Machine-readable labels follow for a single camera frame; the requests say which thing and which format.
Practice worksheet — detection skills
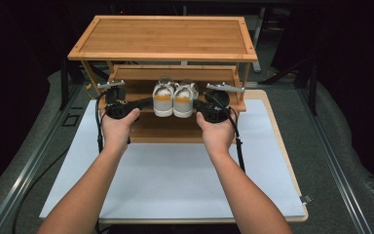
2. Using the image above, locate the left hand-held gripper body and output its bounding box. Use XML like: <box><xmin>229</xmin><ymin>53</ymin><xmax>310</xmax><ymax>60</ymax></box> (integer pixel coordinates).
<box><xmin>96</xmin><ymin>79</ymin><xmax>141</xmax><ymax>120</ymax></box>

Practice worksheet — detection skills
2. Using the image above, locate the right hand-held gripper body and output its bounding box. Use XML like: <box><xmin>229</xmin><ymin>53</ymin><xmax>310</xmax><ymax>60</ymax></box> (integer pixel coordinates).
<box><xmin>200</xmin><ymin>82</ymin><xmax>245</xmax><ymax>124</ymax></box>

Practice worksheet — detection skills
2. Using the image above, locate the white and grey sneaker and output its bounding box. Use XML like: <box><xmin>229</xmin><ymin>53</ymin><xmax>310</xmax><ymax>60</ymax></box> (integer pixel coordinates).
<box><xmin>172</xmin><ymin>79</ymin><xmax>200</xmax><ymax>119</ymax></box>
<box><xmin>152</xmin><ymin>76</ymin><xmax>177</xmax><ymax>118</ymax></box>

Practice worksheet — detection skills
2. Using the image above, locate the three-tier wooden shoe rack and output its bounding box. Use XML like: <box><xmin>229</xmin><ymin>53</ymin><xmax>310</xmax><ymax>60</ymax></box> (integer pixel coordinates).
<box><xmin>67</xmin><ymin>15</ymin><xmax>258</xmax><ymax>144</ymax></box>

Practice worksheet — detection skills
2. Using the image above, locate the person's left hand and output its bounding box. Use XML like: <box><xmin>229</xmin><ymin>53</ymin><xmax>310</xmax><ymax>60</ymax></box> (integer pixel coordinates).
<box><xmin>99</xmin><ymin>107</ymin><xmax>141</xmax><ymax>154</ymax></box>

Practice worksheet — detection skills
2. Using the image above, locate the person's right hand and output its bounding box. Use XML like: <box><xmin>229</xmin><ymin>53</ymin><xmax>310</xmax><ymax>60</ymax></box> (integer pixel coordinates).
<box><xmin>196</xmin><ymin>109</ymin><xmax>239</xmax><ymax>158</ymax></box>

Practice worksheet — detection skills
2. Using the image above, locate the light wooden board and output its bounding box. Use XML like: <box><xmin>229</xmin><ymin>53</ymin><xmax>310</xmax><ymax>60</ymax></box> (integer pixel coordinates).
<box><xmin>51</xmin><ymin>89</ymin><xmax>310</xmax><ymax>225</ymax></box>

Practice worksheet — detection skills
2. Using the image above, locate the black metal stand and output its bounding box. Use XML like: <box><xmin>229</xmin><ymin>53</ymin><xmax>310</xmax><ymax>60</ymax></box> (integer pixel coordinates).
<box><xmin>59</xmin><ymin>58</ymin><xmax>86</xmax><ymax>111</ymax></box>
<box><xmin>259</xmin><ymin>58</ymin><xmax>318</xmax><ymax>115</ymax></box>

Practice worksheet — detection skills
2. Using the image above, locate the white metal stand leg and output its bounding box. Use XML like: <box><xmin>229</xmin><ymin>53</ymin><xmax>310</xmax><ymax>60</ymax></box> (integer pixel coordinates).
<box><xmin>250</xmin><ymin>15</ymin><xmax>265</xmax><ymax>73</ymax></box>

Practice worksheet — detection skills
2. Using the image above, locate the white table mat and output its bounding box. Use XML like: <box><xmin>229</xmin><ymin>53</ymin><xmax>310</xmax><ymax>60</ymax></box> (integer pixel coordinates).
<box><xmin>38</xmin><ymin>98</ymin><xmax>307</xmax><ymax>220</ymax></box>

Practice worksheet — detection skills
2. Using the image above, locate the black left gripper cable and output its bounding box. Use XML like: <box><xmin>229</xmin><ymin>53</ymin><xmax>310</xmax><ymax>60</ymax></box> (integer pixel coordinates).
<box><xmin>93</xmin><ymin>91</ymin><xmax>109</xmax><ymax>234</ymax></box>

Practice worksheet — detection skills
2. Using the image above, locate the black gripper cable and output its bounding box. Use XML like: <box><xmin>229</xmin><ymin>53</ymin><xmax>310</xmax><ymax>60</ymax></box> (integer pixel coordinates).
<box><xmin>93</xmin><ymin>91</ymin><xmax>109</xmax><ymax>234</ymax></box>
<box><xmin>211</xmin><ymin>93</ymin><xmax>246</xmax><ymax>174</ymax></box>

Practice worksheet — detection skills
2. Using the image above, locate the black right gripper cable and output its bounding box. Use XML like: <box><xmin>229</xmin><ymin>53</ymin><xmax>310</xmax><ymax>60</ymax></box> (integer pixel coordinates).
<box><xmin>211</xmin><ymin>93</ymin><xmax>246</xmax><ymax>174</ymax></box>

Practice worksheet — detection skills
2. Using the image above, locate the aluminium rail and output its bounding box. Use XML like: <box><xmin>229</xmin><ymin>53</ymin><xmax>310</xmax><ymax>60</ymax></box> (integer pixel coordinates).
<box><xmin>295</xmin><ymin>87</ymin><xmax>374</xmax><ymax>234</ymax></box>
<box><xmin>0</xmin><ymin>85</ymin><xmax>83</xmax><ymax>234</ymax></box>

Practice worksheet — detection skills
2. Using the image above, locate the long black floor cable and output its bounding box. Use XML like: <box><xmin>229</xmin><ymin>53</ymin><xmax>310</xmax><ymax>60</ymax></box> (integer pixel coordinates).
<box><xmin>12</xmin><ymin>147</ymin><xmax>70</xmax><ymax>234</ymax></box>

